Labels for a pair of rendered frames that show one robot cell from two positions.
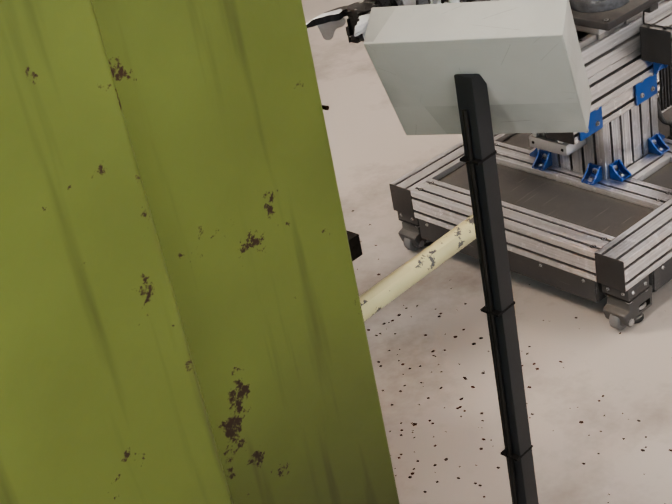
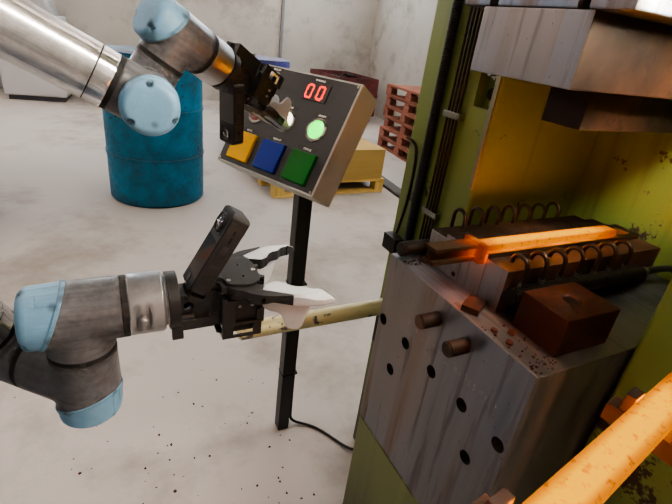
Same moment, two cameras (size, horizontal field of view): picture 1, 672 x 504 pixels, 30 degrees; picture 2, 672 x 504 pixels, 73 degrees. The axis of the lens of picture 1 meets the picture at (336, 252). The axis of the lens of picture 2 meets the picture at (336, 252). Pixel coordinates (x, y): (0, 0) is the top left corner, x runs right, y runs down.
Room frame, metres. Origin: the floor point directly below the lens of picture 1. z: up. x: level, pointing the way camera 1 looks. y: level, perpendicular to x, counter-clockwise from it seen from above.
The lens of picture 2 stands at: (3.13, 0.06, 1.31)
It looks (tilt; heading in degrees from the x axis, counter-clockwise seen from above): 26 degrees down; 192
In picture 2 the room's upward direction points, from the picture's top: 8 degrees clockwise
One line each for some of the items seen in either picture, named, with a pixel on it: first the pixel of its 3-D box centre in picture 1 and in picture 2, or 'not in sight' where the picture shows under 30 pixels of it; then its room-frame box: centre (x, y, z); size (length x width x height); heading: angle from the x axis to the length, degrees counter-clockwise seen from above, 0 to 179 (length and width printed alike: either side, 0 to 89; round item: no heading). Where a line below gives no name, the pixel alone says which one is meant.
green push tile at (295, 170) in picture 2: not in sight; (299, 167); (2.15, -0.25, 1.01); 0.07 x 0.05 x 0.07; 66
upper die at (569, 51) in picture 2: not in sight; (613, 57); (2.23, 0.30, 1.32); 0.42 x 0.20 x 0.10; 131
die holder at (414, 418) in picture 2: not in sight; (527, 370); (2.26, 0.34, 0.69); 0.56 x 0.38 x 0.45; 131
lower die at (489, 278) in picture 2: not in sight; (543, 251); (2.23, 0.30, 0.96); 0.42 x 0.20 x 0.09; 131
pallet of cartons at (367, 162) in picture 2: not in sight; (315, 161); (-0.78, -1.04, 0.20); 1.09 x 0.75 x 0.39; 135
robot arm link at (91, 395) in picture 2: not in sight; (76, 374); (2.77, -0.32, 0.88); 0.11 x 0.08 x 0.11; 88
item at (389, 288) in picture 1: (418, 267); (320, 317); (2.16, -0.16, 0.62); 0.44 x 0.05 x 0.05; 131
